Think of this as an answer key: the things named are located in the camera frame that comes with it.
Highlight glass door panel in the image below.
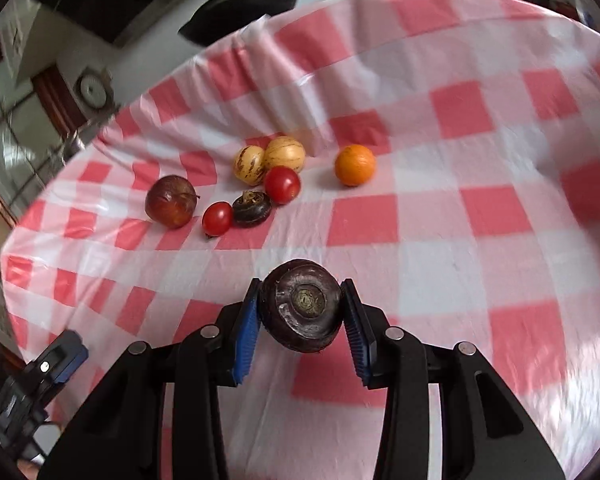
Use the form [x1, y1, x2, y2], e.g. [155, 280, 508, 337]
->
[0, 95, 76, 211]

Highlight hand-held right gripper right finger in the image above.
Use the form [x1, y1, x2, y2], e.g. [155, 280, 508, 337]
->
[340, 277, 566, 480]

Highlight wrinkled dark red apple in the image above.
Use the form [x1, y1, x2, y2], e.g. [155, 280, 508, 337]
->
[145, 175, 201, 230]

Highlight red white checked tablecloth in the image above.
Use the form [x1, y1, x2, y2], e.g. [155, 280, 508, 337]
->
[0, 0, 600, 480]

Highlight red cherry tomato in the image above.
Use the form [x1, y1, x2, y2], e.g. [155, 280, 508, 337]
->
[201, 201, 234, 237]
[264, 166, 301, 205]

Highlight round grey appliance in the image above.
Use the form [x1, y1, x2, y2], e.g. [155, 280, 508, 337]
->
[75, 67, 116, 111]

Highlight brown wooden door frame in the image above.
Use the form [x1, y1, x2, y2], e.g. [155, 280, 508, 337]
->
[30, 67, 88, 146]

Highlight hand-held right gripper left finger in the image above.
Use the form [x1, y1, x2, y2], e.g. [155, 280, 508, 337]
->
[37, 277, 261, 480]

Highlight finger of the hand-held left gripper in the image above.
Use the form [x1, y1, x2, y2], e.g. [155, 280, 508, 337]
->
[27, 330, 89, 397]

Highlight small orange tangerine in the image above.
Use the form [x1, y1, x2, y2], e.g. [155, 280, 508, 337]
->
[334, 144, 377, 187]

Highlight yellow striped pepino melon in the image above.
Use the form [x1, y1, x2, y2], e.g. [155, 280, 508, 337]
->
[233, 145, 267, 184]
[264, 136, 307, 173]

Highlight black pan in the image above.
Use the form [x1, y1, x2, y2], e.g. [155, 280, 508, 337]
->
[180, 0, 311, 48]

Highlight dark brown water chestnut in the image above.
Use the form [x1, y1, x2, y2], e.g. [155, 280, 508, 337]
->
[231, 190, 273, 228]
[257, 258, 343, 353]

